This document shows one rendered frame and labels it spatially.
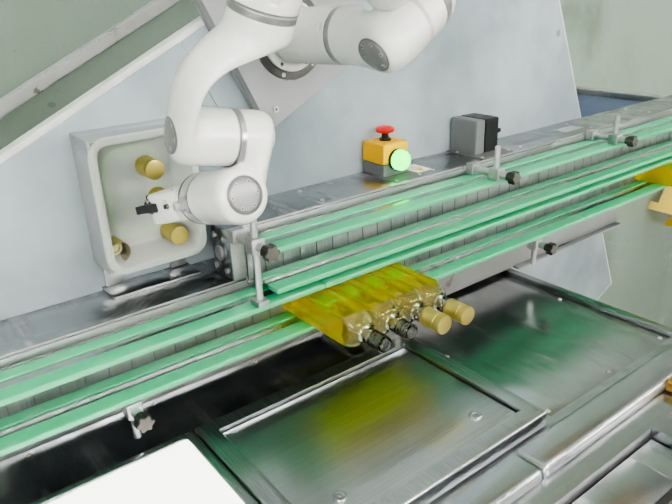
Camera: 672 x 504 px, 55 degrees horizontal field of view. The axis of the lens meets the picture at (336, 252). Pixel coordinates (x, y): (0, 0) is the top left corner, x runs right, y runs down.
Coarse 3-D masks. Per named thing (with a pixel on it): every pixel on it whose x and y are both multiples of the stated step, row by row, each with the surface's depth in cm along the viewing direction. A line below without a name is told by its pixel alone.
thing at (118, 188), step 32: (160, 128) 102; (96, 160) 97; (128, 160) 107; (160, 160) 110; (96, 192) 98; (128, 192) 108; (128, 224) 110; (160, 224) 114; (192, 224) 112; (160, 256) 108
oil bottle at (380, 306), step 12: (336, 288) 117; (348, 288) 116; (360, 288) 116; (360, 300) 112; (372, 300) 111; (384, 300) 111; (372, 312) 109; (384, 312) 109; (396, 312) 110; (384, 324) 109
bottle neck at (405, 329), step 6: (390, 318) 109; (396, 318) 108; (402, 318) 108; (390, 324) 108; (396, 324) 107; (402, 324) 106; (408, 324) 106; (414, 324) 106; (390, 330) 109; (396, 330) 107; (402, 330) 106; (408, 330) 106; (414, 330) 107; (402, 336) 106; (408, 336) 107; (414, 336) 107
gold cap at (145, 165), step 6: (144, 156) 108; (150, 156) 108; (138, 162) 107; (144, 162) 106; (150, 162) 105; (156, 162) 105; (138, 168) 107; (144, 168) 105; (150, 168) 105; (156, 168) 106; (162, 168) 106; (144, 174) 106; (150, 174) 105; (156, 174) 106; (162, 174) 107
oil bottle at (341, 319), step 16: (288, 304) 119; (304, 304) 115; (320, 304) 111; (336, 304) 111; (352, 304) 110; (304, 320) 116; (320, 320) 112; (336, 320) 107; (352, 320) 106; (368, 320) 107; (336, 336) 109; (352, 336) 106
